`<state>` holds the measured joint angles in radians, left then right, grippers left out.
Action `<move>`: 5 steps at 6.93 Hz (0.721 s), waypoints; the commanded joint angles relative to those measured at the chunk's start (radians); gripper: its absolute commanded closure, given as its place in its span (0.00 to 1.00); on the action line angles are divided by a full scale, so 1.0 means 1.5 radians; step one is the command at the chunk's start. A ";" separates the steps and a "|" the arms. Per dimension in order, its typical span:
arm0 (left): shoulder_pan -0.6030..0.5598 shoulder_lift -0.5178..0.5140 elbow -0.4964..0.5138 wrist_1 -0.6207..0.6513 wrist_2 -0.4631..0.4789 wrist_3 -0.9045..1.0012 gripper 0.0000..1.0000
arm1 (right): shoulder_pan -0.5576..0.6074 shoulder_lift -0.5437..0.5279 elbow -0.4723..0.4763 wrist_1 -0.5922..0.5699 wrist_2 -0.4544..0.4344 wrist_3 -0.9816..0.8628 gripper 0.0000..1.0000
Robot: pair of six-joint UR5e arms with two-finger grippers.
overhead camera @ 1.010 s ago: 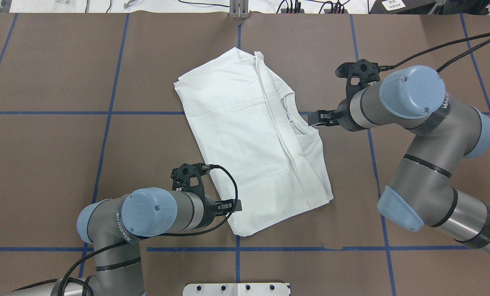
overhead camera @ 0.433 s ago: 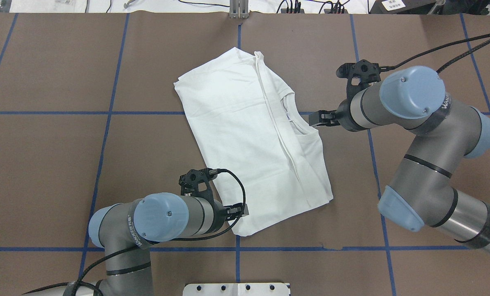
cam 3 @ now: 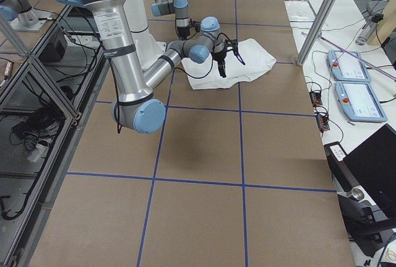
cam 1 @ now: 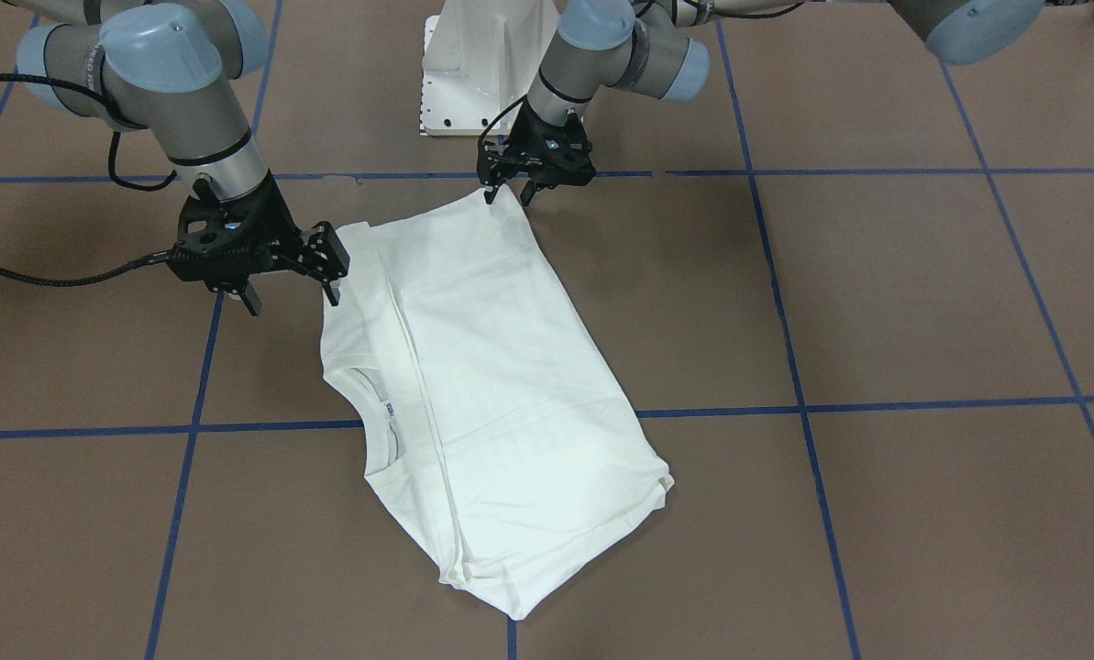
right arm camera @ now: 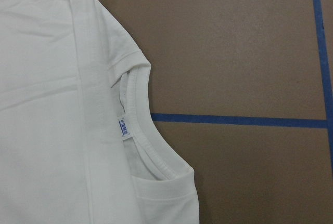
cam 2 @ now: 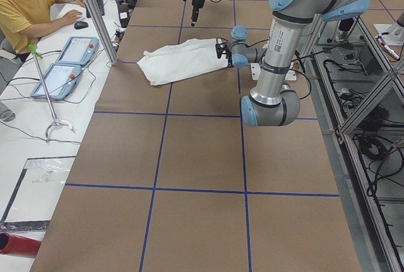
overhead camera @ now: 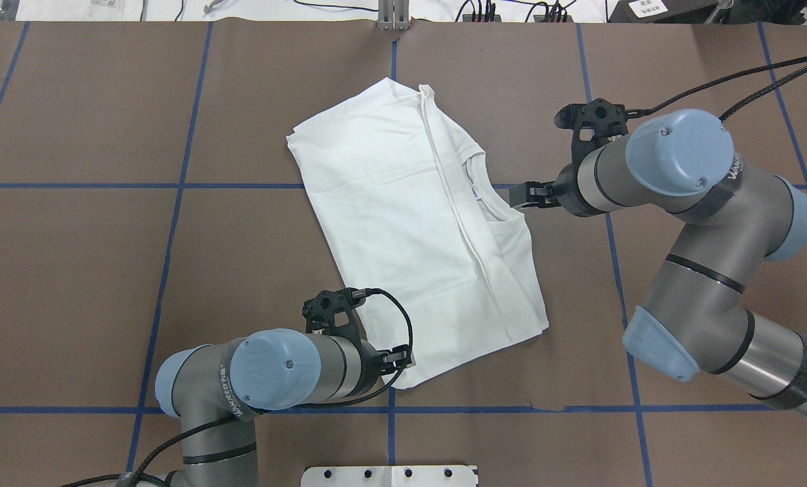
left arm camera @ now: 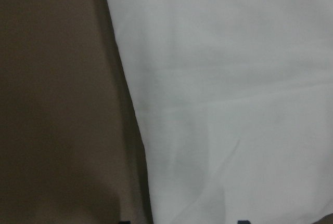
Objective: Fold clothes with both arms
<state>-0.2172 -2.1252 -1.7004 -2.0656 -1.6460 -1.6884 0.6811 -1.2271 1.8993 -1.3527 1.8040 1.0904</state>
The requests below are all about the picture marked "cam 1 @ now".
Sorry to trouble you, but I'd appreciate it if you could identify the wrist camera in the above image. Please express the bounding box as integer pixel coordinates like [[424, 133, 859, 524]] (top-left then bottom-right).
[[295, 221, 349, 306], [476, 137, 523, 188]]

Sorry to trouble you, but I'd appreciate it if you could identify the white printed t-shirt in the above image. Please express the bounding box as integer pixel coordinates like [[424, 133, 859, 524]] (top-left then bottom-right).
[[321, 192, 675, 620]]

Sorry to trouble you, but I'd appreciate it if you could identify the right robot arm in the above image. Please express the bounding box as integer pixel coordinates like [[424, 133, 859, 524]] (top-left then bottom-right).
[[16, 1, 347, 314]]

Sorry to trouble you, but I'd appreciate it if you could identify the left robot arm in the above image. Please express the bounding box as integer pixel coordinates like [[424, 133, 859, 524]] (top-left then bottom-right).
[[477, 1, 1043, 205]]

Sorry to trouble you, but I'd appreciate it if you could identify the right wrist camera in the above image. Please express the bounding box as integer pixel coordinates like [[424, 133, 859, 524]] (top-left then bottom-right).
[[295, 221, 349, 306]]

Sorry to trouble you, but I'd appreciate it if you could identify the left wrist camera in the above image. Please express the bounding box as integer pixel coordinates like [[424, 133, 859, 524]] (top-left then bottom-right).
[[476, 137, 523, 188]]

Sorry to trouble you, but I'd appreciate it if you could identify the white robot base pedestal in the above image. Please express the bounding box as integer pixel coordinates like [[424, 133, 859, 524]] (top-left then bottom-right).
[[420, 1, 559, 137]]

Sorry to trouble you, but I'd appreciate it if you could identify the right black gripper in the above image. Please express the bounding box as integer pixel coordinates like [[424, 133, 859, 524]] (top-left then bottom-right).
[[168, 174, 315, 317]]

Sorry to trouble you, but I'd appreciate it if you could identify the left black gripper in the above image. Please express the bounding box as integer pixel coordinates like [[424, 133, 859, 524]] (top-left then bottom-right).
[[484, 101, 597, 206]]

